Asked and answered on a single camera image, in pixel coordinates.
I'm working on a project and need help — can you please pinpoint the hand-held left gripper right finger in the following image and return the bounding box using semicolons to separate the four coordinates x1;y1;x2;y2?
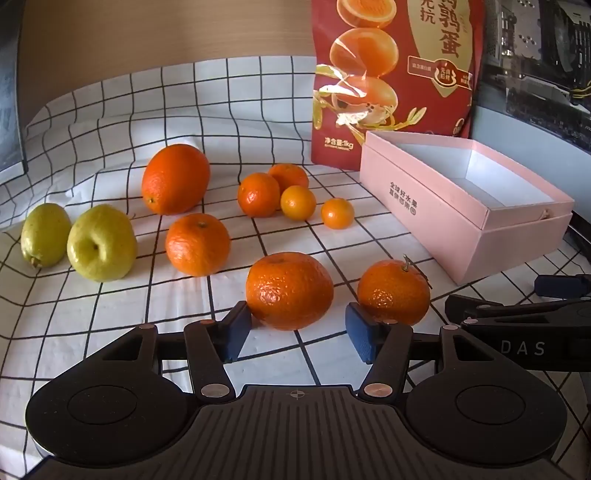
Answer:
345;303;497;401

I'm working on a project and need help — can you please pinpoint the small round kumquat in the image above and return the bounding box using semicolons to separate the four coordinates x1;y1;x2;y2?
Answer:
321;198;355;230
280;185;317;221

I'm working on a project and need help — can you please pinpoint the round green pear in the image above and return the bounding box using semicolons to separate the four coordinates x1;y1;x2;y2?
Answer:
67;204;138;282

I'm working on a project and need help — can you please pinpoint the pink cardboard box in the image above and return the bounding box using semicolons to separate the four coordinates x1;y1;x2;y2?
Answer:
359;130;575;286

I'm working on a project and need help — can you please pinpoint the large orange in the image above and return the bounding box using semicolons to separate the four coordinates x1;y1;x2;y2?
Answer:
141;144;211;216

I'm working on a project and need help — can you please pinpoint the black computer case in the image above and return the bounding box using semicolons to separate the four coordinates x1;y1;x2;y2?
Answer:
470;0;591;252

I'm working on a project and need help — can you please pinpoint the elongated green pear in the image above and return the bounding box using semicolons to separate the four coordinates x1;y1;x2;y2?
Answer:
21;203;73;269

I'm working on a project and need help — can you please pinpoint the white black checked tablecloth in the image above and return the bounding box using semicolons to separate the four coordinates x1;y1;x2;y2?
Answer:
0;55;591;480

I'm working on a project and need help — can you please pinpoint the mandarin with stem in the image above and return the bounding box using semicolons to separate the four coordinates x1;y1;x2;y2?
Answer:
357;255;432;326

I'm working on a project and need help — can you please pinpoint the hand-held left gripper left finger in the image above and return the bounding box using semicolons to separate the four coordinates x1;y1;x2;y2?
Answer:
95;301;252;401

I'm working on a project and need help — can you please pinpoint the dark monitor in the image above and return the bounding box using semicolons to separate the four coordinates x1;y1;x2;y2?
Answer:
0;28;29;185

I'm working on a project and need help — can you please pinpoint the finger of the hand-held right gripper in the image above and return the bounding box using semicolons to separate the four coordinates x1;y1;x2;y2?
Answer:
445;294;591;334
534;274;591;300

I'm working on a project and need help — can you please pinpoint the red printed snack bag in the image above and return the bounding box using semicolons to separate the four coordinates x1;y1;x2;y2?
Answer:
310;0;486;171

